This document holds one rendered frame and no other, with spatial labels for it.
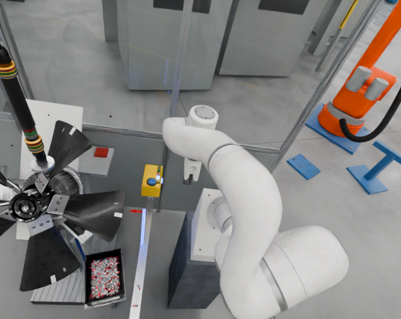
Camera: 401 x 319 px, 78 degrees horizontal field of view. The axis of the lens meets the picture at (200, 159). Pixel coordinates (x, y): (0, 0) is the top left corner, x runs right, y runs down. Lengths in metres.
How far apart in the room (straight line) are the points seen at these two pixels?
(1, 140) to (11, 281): 1.02
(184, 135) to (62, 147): 0.64
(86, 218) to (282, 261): 0.87
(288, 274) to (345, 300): 2.40
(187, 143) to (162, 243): 1.81
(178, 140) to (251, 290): 0.37
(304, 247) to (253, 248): 0.09
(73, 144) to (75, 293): 1.34
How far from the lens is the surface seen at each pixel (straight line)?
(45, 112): 1.40
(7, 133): 2.10
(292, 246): 0.46
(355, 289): 2.95
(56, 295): 2.22
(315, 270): 0.46
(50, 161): 0.99
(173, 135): 0.64
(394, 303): 3.18
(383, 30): 4.34
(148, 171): 1.41
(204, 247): 1.24
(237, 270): 0.43
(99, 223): 1.14
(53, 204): 1.19
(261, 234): 0.40
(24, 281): 1.30
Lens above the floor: 2.15
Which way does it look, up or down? 46 degrees down
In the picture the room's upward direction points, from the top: 16 degrees clockwise
